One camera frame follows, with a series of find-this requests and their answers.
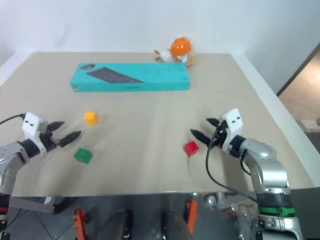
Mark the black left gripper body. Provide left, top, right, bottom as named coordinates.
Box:
left=38, top=123, right=63, bottom=152

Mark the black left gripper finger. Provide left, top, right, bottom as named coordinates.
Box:
left=58, top=130, right=83, bottom=148
left=48, top=121, right=66, bottom=132

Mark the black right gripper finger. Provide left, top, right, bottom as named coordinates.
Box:
left=189, top=128, right=210, bottom=146
left=205, top=117, right=221, bottom=127

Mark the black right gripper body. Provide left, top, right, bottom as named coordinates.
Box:
left=210, top=119, right=229, bottom=151

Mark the red cube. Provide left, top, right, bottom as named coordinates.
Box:
left=183, top=140, right=200, bottom=158

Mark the green cube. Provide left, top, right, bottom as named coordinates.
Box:
left=73, top=147, right=94, bottom=165

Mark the yellow cube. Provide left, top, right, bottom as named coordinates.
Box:
left=84, top=111, right=99, bottom=127

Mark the beige table cover sheet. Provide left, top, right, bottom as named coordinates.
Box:
left=0, top=51, right=315, bottom=197

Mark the teal keyboard box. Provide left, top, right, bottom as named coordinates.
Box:
left=69, top=62, right=192, bottom=93

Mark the orange clamp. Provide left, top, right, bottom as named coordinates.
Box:
left=184, top=191, right=200, bottom=236
left=71, top=207, right=90, bottom=240

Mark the orange toy in plastic bag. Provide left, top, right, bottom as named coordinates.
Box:
left=169, top=36, right=197, bottom=68

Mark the small white and brown toy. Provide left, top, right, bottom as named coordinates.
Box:
left=153, top=49, right=174, bottom=63

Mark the beige box on floor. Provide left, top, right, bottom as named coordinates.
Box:
left=299, top=119, right=320, bottom=134

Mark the dark rounded shape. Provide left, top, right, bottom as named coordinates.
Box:
left=161, top=209, right=194, bottom=240

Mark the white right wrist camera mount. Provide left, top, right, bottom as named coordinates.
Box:
left=220, top=107, right=244, bottom=152

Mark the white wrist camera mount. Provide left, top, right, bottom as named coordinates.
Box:
left=220, top=107, right=244, bottom=152
left=21, top=112, right=50, bottom=154

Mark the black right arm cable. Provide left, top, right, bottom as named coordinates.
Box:
left=205, top=129, right=260, bottom=202

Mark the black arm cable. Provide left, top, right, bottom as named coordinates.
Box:
left=205, top=129, right=260, bottom=202
left=0, top=113, right=26, bottom=126

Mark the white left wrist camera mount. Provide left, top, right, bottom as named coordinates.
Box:
left=21, top=112, right=50, bottom=154

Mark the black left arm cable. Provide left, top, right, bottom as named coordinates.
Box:
left=0, top=113, right=26, bottom=126

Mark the grey metal bracket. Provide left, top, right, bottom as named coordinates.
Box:
left=9, top=195, right=71, bottom=215

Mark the silver metal bracket with knob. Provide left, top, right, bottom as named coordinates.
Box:
left=204, top=191, right=259, bottom=211

